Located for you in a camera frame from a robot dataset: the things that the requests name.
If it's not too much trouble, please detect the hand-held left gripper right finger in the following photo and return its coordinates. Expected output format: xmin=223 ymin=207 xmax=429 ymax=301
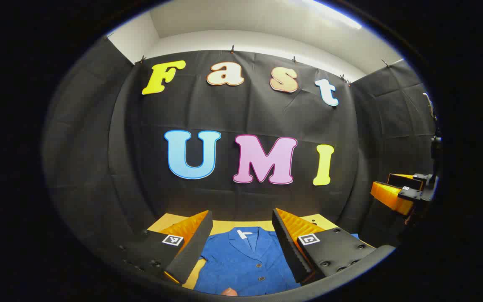
xmin=272 ymin=208 xmax=377 ymax=286

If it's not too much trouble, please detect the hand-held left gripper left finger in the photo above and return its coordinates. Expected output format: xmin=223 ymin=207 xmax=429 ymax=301
xmin=118 ymin=210 xmax=213 ymax=286

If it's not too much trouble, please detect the blue button-up shirt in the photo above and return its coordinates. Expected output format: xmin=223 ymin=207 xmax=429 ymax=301
xmin=193 ymin=226 xmax=359 ymax=297

